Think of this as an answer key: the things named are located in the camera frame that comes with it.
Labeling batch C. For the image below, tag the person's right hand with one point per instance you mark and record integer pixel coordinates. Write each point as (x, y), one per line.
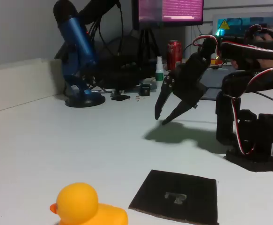
(265, 37)

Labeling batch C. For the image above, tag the black tripod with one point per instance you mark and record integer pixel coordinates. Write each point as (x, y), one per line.
(145, 42)

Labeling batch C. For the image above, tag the blue desktop microphone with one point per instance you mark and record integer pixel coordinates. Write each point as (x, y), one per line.
(77, 39)

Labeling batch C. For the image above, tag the small black stand base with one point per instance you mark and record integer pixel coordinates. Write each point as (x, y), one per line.
(120, 97)

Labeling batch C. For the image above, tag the computer monitor with pink text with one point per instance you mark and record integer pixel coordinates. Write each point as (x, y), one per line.
(173, 9)

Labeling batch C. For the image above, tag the yellow rubber duck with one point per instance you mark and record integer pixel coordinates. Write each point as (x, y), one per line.
(80, 204)

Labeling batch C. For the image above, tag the small black cube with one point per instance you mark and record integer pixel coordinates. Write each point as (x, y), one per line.
(144, 90)

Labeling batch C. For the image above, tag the yellow warning sticker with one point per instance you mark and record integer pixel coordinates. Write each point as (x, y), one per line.
(224, 24)

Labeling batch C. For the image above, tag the white green spray bottle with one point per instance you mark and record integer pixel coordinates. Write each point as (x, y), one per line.
(159, 72)

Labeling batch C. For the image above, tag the black square pad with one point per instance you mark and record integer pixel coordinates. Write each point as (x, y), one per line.
(155, 192)

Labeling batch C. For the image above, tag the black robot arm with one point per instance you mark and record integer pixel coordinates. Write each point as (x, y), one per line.
(230, 112)

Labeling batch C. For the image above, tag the white raised desk ledge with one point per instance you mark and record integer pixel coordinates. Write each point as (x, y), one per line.
(21, 82)

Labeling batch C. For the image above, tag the white framed lit enclosure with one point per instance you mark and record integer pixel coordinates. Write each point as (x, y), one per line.
(239, 23)

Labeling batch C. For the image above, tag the red soda can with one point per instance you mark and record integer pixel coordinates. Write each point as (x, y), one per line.
(173, 54)

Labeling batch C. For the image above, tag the person's left hand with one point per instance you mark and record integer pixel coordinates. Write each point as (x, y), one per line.
(272, 63)

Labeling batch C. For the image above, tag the grey desk mat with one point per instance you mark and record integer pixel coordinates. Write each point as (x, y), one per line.
(212, 80)

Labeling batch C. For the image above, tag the black audio device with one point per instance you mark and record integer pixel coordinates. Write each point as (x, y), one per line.
(117, 75)

